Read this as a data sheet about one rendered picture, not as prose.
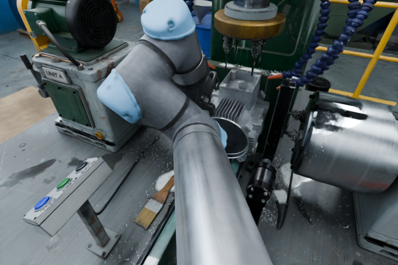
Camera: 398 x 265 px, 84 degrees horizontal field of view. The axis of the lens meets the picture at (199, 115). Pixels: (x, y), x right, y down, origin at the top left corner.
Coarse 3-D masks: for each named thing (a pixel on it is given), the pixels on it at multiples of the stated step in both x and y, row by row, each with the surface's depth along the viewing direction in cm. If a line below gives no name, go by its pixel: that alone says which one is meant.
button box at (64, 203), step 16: (96, 160) 51; (80, 176) 48; (96, 176) 50; (64, 192) 45; (80, 192) 47; (32, 208) 46; (48, 208) 42; (64, 208) 44; (32, 224) 42; (48, 224) 42; (64, 224) 44
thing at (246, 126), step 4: (260, 92) 73; (260, 96) 73; (264, 96) 73; (244, 124) 61; (248, 124) 60; (244, 128) 61; (248, 128) 60; (244, 156) 68; (240, 160) 68; (244, 160) 68
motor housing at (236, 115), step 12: (216, 108) 64; (228, 108) 63; (240, 108) 65; (252, 108) 69; (216, 120) 79; (228, 120) 61; (240, 120) 63; (264, 120) 75; (228, 132) 79; (240, 132) 79; (252, 132) 63; (228, 144) 75; (240, 144) 73; (252, 144) 63; (228, 156) 70; (240, 156) 67
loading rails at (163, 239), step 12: (240, 168) 69; (240, 180) 76; (168, 216) 57; (156, 228) 54; (168, 228) 55; (156, 240) 53; (168, 240) 53; (144, 252) 50; (156, 252) 51; (168, 252) 54; (144, 264) 49; (156, 264) 49; (168, 264) 55
